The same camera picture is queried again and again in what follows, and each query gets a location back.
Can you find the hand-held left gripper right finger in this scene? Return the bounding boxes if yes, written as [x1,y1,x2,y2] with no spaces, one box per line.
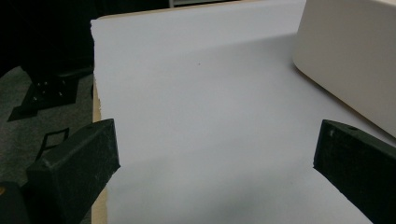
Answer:
[312,119,396,224]

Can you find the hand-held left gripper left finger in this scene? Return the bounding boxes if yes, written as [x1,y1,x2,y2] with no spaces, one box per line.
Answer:
[26,119,121,224]

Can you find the white plastic bin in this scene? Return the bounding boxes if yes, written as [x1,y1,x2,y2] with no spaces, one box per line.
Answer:
[291,0,396,139]

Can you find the black stand base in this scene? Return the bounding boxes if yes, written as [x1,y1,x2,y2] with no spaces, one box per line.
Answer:
[7,66,95,123]

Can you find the white paper sheet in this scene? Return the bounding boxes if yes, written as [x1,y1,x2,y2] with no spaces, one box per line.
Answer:
[90,0,396,224]

